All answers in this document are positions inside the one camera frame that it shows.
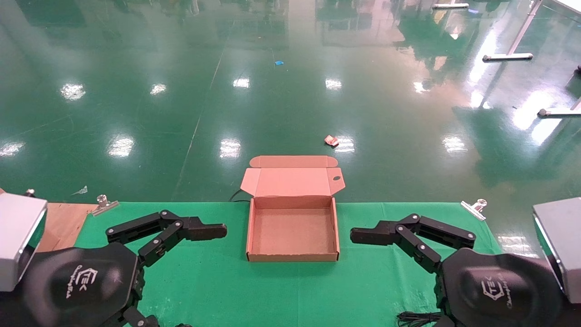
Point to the left gripper black domed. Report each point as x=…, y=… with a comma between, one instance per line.
x=77, y=281

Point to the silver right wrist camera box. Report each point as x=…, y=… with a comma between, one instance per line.
x=563, y=240

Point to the pale plastic scrap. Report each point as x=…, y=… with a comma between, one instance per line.
x=81, y=191

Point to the right gripper black domed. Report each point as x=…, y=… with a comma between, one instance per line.
x=499, y=290

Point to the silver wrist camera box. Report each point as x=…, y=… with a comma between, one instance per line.
x=16, y=236
x=563, y=240

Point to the open brown cardboard mailer box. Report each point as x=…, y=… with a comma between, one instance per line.
x=292, y=227

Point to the metal binder clip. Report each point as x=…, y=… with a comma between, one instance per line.
x=104, y=206
x=474, y=209

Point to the red wrapper litter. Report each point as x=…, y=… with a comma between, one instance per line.
x=331, y=141

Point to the small metal clamp knob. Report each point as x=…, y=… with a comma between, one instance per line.
x=30, y=193

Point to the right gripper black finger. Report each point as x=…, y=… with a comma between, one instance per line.
x=376, y=234

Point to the white table leg frame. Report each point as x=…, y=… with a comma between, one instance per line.
x=449, y=6
x=560, y=112
x=508, y=56

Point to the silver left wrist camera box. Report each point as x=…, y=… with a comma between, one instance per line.
x=16, y=236

